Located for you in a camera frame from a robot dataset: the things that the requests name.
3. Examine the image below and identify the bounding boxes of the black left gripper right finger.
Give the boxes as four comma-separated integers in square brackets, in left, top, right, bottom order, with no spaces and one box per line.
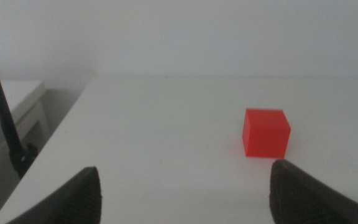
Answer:
[269,159,358,224]

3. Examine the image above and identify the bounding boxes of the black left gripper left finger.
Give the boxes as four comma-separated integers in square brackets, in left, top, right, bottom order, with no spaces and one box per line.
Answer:
[6,166,102,224]

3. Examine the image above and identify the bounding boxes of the red cube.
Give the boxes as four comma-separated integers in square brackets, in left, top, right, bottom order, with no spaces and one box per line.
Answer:
[242,108,291,159]

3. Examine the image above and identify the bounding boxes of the white side cabinet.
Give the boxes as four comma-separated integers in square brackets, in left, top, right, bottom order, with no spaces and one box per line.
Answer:
[0,79,51,190]

